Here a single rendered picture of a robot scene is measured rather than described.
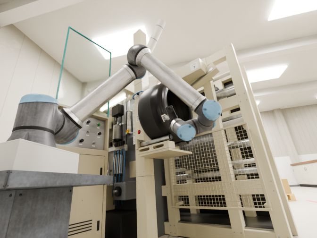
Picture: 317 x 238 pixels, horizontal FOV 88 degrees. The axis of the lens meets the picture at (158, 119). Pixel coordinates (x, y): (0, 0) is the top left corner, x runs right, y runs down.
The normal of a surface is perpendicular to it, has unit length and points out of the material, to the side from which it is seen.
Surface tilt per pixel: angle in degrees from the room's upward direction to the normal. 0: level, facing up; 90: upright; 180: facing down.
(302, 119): 90
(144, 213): 90
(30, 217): 90
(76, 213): 90
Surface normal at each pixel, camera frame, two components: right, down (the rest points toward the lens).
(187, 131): 0.14, 0.26
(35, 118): 0.50, -0.40
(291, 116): -0.22, -0.34
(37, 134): 0.61, -0.66
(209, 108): 0.06, -0.35
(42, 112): 0.70, -0.37
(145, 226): -0.64, -0.24
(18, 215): 0.97, -0.15
